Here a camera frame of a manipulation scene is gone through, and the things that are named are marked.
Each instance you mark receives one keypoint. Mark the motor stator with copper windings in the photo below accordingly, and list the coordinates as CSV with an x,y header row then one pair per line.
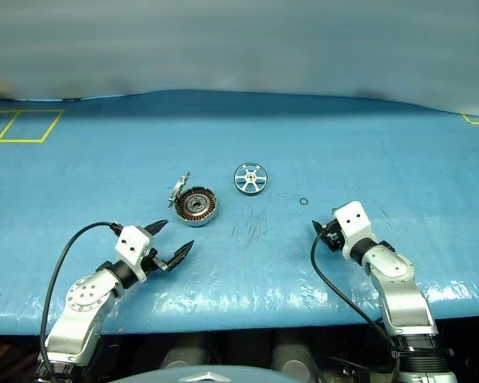
x,y
195,205

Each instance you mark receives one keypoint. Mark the grey robot torso with emblem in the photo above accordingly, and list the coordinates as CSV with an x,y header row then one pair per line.
x,y
207,376

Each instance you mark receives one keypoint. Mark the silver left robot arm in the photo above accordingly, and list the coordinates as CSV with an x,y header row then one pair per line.
x,y
84,303

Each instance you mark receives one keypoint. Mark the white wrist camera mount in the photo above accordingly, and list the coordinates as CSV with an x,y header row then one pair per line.
x,y
353,225
132,244

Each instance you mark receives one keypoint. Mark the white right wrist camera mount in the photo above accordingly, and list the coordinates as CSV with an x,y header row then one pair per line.
x,y
353,225

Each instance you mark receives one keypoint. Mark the grey rounded shape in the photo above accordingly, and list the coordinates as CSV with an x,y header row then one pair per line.
x,y
293,361
181,357

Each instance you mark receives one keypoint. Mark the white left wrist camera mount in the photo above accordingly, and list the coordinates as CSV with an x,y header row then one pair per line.
x,y
132,244

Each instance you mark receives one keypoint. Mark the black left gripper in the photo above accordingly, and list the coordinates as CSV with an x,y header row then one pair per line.
x,y
153,259

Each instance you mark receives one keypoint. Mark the silver spoked rotor cap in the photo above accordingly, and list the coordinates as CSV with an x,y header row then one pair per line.
x,y
250,178

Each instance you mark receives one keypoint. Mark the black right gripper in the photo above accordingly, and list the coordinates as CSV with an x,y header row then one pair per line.
x,y
332,238

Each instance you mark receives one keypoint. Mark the silver toothed motor disc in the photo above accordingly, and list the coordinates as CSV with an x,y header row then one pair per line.
x,y
179,189

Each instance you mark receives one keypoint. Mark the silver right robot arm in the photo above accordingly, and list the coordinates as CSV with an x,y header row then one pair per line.
x,y
399,287

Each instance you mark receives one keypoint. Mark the blue plastic table cover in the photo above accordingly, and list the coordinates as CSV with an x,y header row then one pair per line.
x,y
104,179

